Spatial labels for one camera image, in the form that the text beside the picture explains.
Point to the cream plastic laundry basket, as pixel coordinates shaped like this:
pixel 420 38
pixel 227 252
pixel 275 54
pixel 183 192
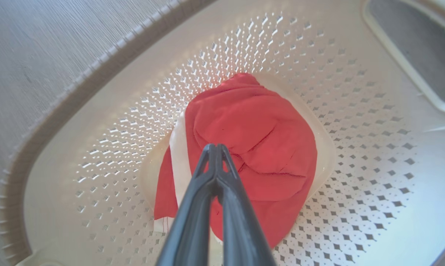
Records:
pixel 355 92

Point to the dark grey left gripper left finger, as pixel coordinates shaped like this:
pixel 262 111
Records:
pixel 189 229

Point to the red cloth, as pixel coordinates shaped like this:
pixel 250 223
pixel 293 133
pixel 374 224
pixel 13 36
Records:
pixel 252 129

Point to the white cloth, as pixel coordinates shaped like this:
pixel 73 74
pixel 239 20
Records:
pixel 180 159

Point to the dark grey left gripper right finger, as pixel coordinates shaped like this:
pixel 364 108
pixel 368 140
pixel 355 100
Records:
pixel 240 229

